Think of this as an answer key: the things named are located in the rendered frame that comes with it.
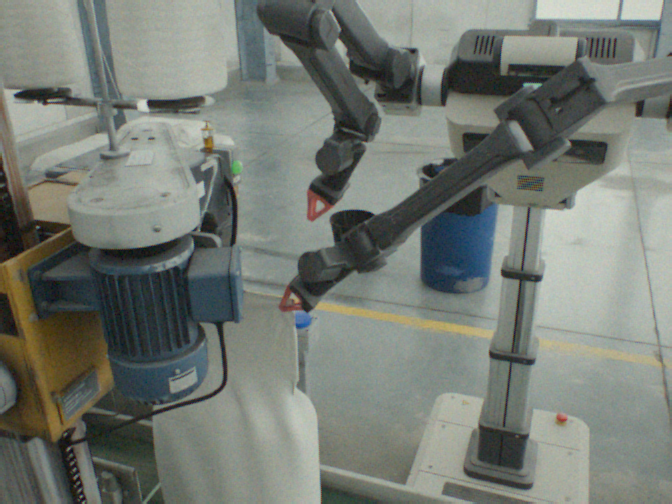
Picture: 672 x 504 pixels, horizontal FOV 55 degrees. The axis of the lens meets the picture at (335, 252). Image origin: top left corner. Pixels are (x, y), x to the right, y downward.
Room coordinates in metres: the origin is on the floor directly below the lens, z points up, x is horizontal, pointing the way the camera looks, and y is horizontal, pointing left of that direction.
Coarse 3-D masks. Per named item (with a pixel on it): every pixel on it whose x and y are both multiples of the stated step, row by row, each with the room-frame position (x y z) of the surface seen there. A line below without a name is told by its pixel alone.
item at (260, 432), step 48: (240, 336) 1.18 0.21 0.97; (288, 336) 1.14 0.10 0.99; (240, 384) 1.16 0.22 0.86; (288, 384) 1.14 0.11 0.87; (192, 432) 1.14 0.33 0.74; (240, 432) 1.10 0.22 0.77; (288, 432) 1.08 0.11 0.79; (192, 480) 1.14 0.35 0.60; (240, 480) 1.09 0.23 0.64; (288, 480) 1.07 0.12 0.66
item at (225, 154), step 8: (216, 144) 1.42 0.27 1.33; (224, 144) 1.42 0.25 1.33; (200, 152) 1.40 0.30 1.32; (216, 152) 1.38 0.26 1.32; (224, 152) 1.37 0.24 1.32; (232, 152) 1.38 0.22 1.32; (224, 160) 1.37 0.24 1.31; (232, 176) 1.37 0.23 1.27; (240, 176) 1.41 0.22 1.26; (232, 184) 1.37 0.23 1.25
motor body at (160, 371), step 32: (96, 256) 0.83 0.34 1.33; (160, 256) 0.82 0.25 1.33; (96, 288) 0.82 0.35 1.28; (128, 288) 0.79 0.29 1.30; (160, 288) 0.81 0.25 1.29; (128, 320) 0.80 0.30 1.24; (160, 320) 0.81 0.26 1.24; (128, 352) 0.80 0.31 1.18; (160, 352) 0.80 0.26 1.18; (192, 352) 0.83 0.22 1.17; (128, 384) 0.80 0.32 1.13; (160, 384) 0.79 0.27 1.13; (192, 384) 0.82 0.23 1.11
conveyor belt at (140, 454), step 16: (112, 432) 1.58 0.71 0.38; (96, 448) 1.51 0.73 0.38; (112, 448) 1.50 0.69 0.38; (128, 448) 1.50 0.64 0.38; (144, 448) 1.50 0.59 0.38; (128, 464) 1.44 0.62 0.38; (144, 464) 1.43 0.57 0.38; (144, 480) 1.37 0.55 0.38; (144, 496) 1.31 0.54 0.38; (160, 496) 1.31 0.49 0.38; (336, 496) 1.30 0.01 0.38; (352, 496) 1.30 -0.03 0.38
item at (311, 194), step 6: (312, 192) 1.28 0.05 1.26; (318, 192) 1.28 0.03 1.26; (312, 198) 1.30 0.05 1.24; (318, 198) 1.29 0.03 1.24; (324, 198) 1.27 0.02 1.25; (312, 204) 1.30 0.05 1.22; (324, 204) 1.27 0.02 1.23; (330, 204) 1.27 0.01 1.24; (336, 204) 1.28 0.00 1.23; (324, 210) 1.28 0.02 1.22; (312, 216) 1.30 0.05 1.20; (318, 216) 1.29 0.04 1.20
